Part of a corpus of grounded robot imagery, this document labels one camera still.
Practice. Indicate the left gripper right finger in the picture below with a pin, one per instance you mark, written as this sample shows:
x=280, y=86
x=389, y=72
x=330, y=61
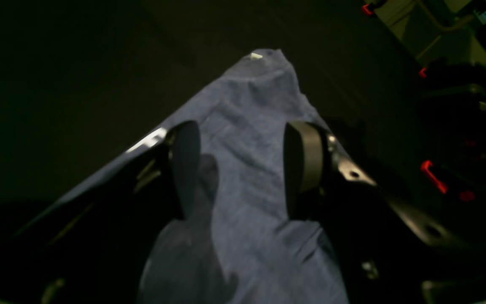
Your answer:
x=390, y=251

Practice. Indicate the black table cloth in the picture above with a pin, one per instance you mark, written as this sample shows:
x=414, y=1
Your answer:
x=82, y=80

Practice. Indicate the red clamp top right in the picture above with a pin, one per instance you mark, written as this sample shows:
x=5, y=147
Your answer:
x=451, y=185

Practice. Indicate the light blue t-shirt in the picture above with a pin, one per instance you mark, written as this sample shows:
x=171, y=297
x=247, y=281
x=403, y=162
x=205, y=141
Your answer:
x=236, y=245

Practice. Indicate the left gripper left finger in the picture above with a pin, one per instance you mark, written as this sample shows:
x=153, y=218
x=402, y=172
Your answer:
x=94, y=248

